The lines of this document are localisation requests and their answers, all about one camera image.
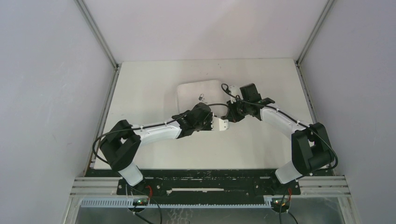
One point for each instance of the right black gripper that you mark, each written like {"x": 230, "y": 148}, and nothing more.
{"x": 232, "y": 115}

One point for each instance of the right circuit board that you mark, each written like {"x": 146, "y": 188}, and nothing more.
{"x": 276, "y": 202}

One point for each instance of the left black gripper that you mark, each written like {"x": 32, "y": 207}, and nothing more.
{"x": 209, "y": 117}

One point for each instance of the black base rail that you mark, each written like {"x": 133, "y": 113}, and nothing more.
{"x": 208, "y": 186}

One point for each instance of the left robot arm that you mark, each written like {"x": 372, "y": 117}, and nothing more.
{"x": 120, "y": 145}

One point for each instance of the left circuit board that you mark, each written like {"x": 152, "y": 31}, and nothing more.
{"x": 141, "y": 202}

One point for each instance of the circuit board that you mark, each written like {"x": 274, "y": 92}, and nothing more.
{"x": 276, "y": 202}
{"x": 141, "y": 202}

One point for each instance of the grey box lid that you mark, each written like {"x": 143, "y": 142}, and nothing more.
{"x": 208, "y": 92}

